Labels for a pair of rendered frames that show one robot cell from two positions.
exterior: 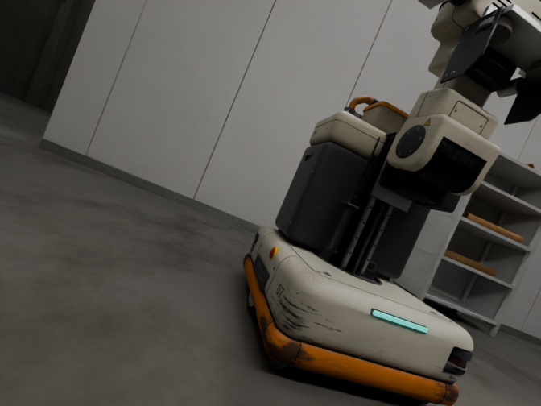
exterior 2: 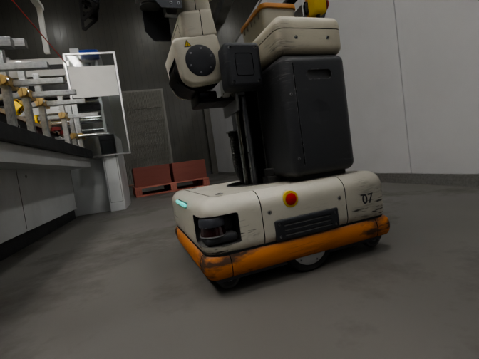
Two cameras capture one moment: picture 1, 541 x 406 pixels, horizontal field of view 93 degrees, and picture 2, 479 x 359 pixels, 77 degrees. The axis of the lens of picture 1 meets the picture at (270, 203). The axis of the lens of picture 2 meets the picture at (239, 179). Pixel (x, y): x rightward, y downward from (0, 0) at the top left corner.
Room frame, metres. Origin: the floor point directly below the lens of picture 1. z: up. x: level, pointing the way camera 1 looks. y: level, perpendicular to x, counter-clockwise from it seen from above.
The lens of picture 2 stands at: (0.77, -1.56, 0.38)
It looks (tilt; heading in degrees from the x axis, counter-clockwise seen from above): 4 degrees down; 84
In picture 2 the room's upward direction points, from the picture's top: 8 degrees counter-clockwise
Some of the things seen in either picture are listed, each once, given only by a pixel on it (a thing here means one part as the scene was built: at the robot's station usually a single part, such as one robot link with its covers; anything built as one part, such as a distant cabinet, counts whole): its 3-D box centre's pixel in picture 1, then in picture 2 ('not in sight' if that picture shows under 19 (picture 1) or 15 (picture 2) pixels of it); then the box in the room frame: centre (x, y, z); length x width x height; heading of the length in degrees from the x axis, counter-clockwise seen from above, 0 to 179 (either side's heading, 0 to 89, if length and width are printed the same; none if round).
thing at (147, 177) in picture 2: not in sight; (168, 177); (0.12, 4.06, 0.24); 1.34 x 0.97 x 0.48; 9
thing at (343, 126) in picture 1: (364, 191); (271, 103); (1.08, -0.34, 0.59); 0.55 x 0.34 x 0.83; 103
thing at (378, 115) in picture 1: (388, 129); (267, 32); (1.11, -0.34, 0.87); 0.23 x 0.15 x 0.11; 103
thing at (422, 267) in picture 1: (470, 239); not in sight; (2.57, -1.97, 0.77); 0.90 x 0.45 x 1.55; 98
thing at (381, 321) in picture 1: (332, 294); (265, 211); (1.00, -0.36, 0.16); 0.67 x 0.64 x 0.25; 13
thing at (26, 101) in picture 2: not in sight; (26, 102); (-0.21, 0.41, 0.90); 0.04 x 0.04 x 0.48; 8
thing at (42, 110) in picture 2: not in sight; (42, 109); (-0.25, 0.65, 0.90); 0.04 x 0.04 x 0.48; 8
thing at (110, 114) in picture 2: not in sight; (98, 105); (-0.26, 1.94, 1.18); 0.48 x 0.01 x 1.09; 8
